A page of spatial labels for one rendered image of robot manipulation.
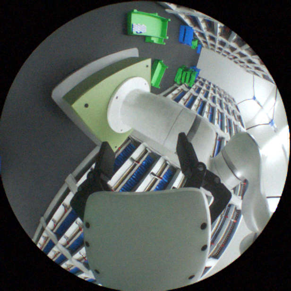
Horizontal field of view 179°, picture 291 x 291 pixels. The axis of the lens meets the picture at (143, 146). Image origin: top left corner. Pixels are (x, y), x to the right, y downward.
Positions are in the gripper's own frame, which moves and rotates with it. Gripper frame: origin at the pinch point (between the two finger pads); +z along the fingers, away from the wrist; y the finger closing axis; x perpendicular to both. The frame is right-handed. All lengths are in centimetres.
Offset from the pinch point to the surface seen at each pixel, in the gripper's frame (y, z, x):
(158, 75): 18, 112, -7
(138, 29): 3, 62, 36
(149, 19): 12, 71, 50
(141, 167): -10, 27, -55
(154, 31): 15, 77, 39
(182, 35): 61, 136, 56
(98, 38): -18, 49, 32
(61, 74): -35, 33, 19
